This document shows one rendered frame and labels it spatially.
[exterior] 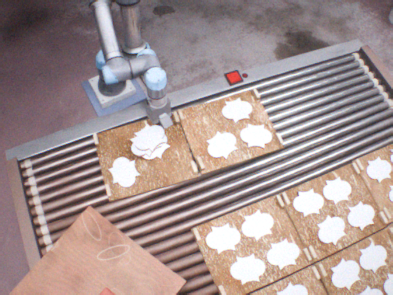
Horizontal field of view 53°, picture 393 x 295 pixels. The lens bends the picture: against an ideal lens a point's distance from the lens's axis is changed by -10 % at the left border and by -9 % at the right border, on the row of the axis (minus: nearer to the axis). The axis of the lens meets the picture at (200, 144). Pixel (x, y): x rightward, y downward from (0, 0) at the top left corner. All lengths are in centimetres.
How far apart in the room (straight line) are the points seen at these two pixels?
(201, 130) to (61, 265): 89
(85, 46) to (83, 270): 238
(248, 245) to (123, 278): 54
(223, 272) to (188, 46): 226
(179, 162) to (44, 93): 179
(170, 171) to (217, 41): 192
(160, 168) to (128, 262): 48
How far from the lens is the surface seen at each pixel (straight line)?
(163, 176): 190
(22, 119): 340
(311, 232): 189
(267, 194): 192
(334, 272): 186
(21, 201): 197
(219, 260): 178
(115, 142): 201
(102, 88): 217
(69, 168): 201
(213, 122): 204
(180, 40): 364
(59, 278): 172
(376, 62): 252
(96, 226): 174
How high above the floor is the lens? 266
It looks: 61 degrees down
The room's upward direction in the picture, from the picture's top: 4 degrees clockwise
